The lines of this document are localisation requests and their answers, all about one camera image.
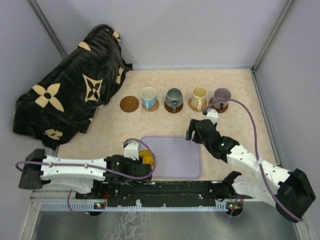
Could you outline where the yellow glass mug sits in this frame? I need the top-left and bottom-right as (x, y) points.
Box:
(139, 150), (154, 168)

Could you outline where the brown wooden coaster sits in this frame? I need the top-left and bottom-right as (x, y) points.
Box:
(210, 104), (229, 114)
(119, 96), (139, 113)

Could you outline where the woven rattan coaster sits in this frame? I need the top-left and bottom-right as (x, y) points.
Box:
(188, 98), (208, 112)
(142, 99), (160, 112)

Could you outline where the cream ceramic mug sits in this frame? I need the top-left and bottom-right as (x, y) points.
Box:
(191, 86), (208, 112)

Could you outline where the purple glass mug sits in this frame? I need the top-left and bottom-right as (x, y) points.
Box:
(212, 87), (232, 109)

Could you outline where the dark wooden coaster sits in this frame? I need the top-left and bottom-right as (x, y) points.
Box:
(164, 100), (184, 114)

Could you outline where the grey green mug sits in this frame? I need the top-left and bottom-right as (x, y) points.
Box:
(165, 88), (183, 113)

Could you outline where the white blue mug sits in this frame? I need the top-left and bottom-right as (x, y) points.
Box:
(140, 87), (157, 110)

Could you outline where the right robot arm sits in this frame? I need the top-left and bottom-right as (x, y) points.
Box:
(186, 119), (316, 223)

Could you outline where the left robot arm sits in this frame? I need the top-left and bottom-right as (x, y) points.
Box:
(15, 149), (156, 199)

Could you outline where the lavender plastic tray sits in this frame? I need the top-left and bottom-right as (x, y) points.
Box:
(141, 136), (202, 180)

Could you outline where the black floral blanket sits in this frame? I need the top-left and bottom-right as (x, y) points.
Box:
(12, 24), (133, 150)

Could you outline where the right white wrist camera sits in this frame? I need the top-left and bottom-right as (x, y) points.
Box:
(202, 108), (219, 125)

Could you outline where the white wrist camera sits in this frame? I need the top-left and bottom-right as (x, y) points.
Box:
(202, 108), (219, 125)
(123, 140), (139, 161)

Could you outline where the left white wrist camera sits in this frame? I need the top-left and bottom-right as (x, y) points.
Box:
(123, 140), (139, 161)

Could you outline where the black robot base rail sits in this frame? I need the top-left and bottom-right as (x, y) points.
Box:
(75, 180), (238, 208)

